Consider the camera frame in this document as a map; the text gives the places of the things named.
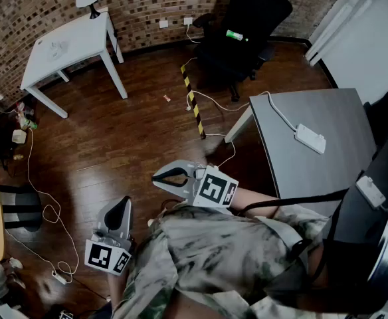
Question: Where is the person's right forearm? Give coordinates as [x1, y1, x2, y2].
[232, 187, 281, 216]

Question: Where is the white table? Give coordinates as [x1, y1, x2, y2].
[20, 7, 128, 119]

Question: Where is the white power adapter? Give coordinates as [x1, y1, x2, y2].
[355, 175, 387, 209]
[294, 123, 327, 155]

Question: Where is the person's tie-dye shirt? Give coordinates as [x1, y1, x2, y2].
[110, 201, 334, 319]

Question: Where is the person's left forearm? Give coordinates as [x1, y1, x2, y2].
[108, 272, 130, 310]

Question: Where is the thick black cable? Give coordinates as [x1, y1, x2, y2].
[237, 187, 357, 217]

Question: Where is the long white cable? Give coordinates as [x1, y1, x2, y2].
[4, 128, 80, 284]

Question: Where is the white power strip cable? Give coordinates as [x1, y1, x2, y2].
[185, 90, 298, 134]

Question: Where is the white plastic packaging bag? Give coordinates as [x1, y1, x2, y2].
[46, 40, 70, 62]

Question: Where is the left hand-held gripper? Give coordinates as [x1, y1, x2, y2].
[84, 196, 134, 276]

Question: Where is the small white power strip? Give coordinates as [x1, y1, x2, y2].
[51, 269, 68, 285]

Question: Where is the green bottle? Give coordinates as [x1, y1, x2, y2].
[226, 29, 250, 43]

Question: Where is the yellow black striped bar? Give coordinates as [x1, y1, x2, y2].
[180, 64, 207, 140]

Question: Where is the black grey striped stool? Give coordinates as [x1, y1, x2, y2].
[0, 183, 44, 233]

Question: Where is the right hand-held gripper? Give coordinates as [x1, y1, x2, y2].
[151, 159, 240, 208]

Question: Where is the black office chair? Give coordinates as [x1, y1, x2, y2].
[192, 0, 294, 102]

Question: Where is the plastic bag of bottles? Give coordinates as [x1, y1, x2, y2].
[14, 102, 35, 126]

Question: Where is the white plastic box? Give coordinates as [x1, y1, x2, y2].
[11, 129, 28, 144]

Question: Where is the white door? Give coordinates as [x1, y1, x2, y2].
[305, 0, 388, 104]

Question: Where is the grey desk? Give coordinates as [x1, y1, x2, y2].
[224, 88, 377, 217]

